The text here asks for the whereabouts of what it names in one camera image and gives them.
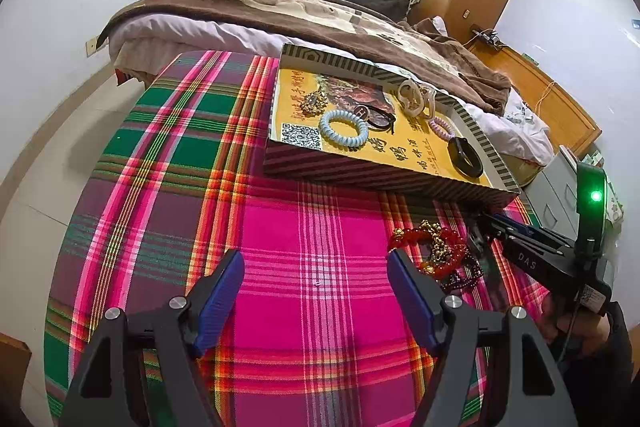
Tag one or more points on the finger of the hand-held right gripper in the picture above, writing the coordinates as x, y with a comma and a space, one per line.
500, 224
480, 243

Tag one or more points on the wooden furniture corner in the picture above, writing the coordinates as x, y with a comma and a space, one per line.
12, 372

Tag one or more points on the gold ornament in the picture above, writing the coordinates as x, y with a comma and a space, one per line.
314, 102

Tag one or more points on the wooden bed headboard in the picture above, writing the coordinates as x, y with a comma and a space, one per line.
550, 107

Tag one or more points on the striped cardboard box tray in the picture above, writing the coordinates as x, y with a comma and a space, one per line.
300, 82

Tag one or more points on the person's right forearm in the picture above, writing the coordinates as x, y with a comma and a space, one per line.
600, 387

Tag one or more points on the person's right hand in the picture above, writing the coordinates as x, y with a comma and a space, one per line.
585, 332

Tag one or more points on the grey drawer cabinet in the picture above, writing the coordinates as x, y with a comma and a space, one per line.
555, 197

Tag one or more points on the white pillow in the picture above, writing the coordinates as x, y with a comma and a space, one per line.
440, 25

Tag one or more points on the white jade bangle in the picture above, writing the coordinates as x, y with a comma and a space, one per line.
406, 94

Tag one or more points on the black wristband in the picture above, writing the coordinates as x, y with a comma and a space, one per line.
457, 150

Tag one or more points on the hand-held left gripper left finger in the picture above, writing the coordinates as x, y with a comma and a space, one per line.
220, 297

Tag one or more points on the bed with brown blanket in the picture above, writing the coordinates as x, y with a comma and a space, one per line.
165, 27
250, 7

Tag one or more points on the wall outlet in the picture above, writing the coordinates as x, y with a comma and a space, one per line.
91, 47

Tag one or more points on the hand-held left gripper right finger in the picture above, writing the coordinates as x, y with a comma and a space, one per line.
410, 297

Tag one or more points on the power strip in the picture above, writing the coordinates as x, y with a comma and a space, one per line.
487, 35

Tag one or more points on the pink green plaid tablecloth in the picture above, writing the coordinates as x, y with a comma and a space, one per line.
300, 232

